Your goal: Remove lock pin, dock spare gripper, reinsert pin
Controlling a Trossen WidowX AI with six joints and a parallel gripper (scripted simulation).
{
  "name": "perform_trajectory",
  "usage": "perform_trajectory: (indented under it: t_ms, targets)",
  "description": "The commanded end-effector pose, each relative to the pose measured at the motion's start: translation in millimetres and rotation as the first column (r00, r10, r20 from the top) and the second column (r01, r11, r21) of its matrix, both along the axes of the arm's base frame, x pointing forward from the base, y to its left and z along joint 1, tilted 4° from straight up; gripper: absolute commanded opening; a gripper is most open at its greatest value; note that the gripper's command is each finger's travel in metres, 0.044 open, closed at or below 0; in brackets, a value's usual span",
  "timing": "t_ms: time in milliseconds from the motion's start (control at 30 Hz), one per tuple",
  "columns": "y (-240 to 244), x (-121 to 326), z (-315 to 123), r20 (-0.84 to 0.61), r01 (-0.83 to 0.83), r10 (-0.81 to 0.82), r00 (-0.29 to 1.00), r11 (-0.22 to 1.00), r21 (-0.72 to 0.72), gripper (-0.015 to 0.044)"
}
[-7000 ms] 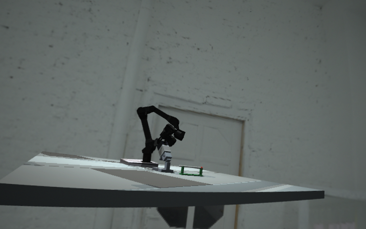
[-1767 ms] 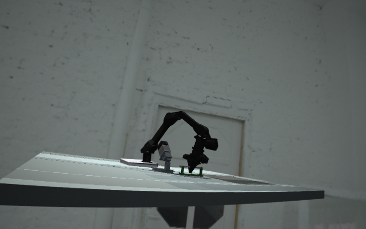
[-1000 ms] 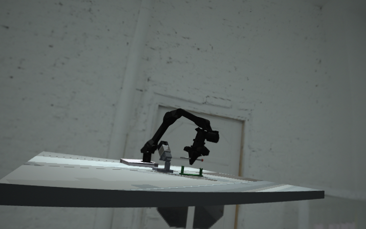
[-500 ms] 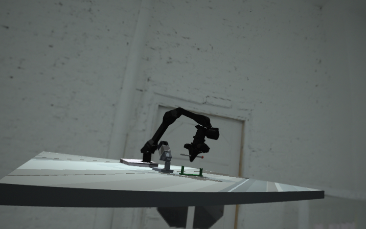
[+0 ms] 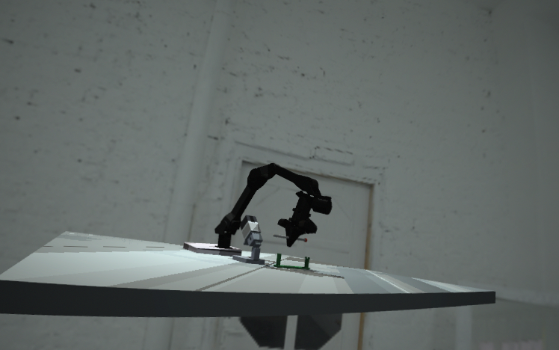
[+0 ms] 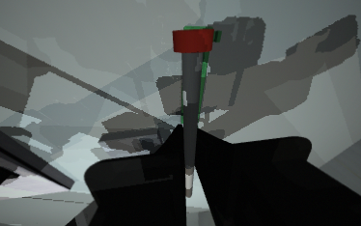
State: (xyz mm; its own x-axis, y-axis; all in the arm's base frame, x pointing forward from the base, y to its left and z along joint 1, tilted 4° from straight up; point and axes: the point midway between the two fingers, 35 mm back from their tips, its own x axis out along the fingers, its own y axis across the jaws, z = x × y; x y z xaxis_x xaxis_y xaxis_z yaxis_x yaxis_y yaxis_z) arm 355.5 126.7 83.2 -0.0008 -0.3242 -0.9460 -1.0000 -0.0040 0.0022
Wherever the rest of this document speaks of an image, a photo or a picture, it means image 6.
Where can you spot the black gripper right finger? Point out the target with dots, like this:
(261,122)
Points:
(219,164)

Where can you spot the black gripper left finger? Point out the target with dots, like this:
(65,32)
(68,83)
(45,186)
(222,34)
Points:
(139,174)

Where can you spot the grey tapered pin with red cap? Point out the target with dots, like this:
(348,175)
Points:
(191,43)

